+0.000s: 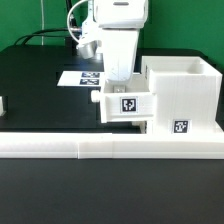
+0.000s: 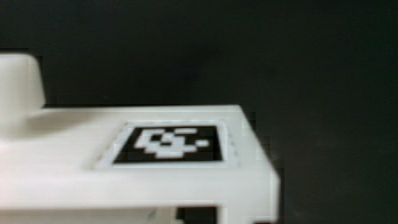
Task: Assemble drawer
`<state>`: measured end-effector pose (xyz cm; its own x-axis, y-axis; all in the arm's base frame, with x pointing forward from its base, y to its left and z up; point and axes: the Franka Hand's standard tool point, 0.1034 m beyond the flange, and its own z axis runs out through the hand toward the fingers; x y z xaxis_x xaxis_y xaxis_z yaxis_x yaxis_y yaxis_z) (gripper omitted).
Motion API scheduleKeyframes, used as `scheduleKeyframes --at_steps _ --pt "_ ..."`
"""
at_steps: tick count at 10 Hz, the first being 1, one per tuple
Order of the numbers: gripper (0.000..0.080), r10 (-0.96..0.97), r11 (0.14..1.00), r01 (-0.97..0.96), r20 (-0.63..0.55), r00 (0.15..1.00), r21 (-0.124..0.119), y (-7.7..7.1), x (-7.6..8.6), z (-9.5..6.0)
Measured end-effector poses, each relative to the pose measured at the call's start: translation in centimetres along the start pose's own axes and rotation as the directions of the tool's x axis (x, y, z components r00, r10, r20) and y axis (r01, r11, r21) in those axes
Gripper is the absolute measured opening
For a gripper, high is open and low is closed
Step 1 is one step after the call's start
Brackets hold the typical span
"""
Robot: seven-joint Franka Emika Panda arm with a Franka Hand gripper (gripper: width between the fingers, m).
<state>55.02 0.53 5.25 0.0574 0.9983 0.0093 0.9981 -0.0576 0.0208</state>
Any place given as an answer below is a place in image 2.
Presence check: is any white drawer box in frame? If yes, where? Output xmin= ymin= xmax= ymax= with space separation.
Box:
xmin=0 ymin=53 xmax=281 ymax=224

